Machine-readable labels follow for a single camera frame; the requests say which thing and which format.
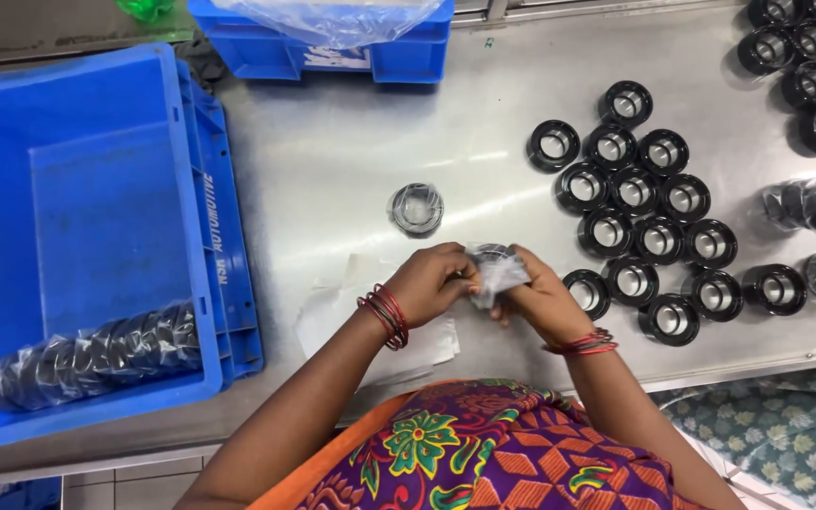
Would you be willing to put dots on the blue crate with white label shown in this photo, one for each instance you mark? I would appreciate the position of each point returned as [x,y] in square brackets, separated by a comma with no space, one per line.
[266,53]

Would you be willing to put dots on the cluster of bare black rings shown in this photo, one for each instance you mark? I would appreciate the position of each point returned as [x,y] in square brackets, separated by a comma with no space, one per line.
[634,191]
[815,81]

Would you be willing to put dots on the small blue crate under table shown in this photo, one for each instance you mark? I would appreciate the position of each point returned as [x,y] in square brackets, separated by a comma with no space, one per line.
[18,494]

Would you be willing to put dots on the green plastic item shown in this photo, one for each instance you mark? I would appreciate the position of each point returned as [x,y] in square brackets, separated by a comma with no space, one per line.
[144,7]

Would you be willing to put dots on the dark cloth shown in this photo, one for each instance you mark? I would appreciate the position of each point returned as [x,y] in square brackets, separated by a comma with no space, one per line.
[202,64]

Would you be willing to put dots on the red bangles on left wrist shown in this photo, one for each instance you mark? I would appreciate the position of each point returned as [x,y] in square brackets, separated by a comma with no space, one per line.
[388,315]

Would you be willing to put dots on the red bangles on wrist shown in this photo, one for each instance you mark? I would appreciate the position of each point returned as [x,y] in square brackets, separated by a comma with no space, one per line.
[585,343]
[388,315]

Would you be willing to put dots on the large blue plastic crate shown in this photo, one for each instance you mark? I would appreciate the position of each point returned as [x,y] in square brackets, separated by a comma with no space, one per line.
[89,212]

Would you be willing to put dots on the short row of bagged rings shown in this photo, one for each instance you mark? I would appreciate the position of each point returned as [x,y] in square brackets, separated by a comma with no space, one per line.
[815,207]

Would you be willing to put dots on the red bangles on right wrist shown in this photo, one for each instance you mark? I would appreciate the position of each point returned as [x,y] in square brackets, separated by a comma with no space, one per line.
[585,343]

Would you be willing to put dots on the person's right hand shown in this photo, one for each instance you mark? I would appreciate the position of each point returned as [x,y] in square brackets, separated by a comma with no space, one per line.
[546,304]

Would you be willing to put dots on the person's colourful patterned garment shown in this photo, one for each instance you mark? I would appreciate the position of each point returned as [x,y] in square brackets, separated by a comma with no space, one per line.
[493,453]

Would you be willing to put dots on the long row of bagged rings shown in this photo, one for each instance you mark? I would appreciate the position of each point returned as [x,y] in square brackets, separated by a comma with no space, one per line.
[96,354]

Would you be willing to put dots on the person's left hand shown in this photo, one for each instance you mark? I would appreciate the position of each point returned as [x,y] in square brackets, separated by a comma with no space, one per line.
[426,283]

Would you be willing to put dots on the stack of clear plastic bags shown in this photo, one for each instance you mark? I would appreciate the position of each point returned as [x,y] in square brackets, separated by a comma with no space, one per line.
[330,311]

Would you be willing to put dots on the floral green cloth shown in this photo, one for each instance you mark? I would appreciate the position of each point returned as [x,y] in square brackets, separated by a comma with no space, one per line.
[783,439]

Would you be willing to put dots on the clear plastic crate liner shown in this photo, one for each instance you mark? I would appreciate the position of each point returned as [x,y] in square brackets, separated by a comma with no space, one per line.
[330,18]

